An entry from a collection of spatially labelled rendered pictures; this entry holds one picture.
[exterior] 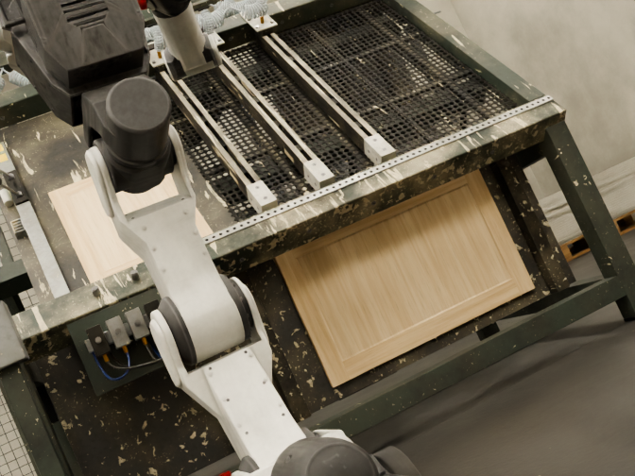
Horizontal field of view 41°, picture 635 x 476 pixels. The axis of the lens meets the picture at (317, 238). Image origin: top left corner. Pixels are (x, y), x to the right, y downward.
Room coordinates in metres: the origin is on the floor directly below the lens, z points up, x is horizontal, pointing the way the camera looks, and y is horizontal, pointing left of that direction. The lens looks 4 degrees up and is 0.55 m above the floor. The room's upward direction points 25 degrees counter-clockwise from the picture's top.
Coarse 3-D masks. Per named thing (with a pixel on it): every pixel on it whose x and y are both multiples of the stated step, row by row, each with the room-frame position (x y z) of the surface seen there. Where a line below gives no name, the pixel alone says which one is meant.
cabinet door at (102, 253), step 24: (72, 192) 3.05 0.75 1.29; (96, 192) 3.05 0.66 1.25; (120, 192) 3.04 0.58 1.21; (168, 192) 3.02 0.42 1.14; (72, 216) 2.96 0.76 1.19; (96, 216) 2.96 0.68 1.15; (72, 240) 2.88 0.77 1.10; (96, 240) 2.87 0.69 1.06; (120, 240) 2.87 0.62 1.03; (96, 264) 2.79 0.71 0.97; (120, 264) 2.78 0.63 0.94
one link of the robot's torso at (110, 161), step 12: (96, 144) 1.58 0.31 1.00; (168, 144) 1.60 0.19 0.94; (108, 156) 1.56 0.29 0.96; (168, 156) 1.60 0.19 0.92; (108, 168) 1.57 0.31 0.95; (120, 168) 1.56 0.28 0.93; (132, 168) 1.56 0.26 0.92; (144, 168) 1.56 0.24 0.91; (156, 168) 1.59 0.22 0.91; (168, 168) 1.63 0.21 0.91; (120, 180) 1.59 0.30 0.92; (132, 180) 1.60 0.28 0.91; (144, 180) 1.61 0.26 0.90; (156, 180) 1.64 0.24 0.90; (132, 192) 1.64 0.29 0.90
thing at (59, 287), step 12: (0, 168) 3.14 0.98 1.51; (12, 168) 3.13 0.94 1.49; (24, 204) 2.99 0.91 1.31; (24, 216) 2.94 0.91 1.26; (36, 216) 2.94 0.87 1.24; (36, 228) 2.90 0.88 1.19; (36, 240) 2.86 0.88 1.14; (36, 252) 2.82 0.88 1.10; (48, 252) 2.81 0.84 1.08; (48, 264) 2.77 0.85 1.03; (48, 276) 2.74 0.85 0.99; (60, 276) 2.73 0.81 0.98; (60, 288) 2.70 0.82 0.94
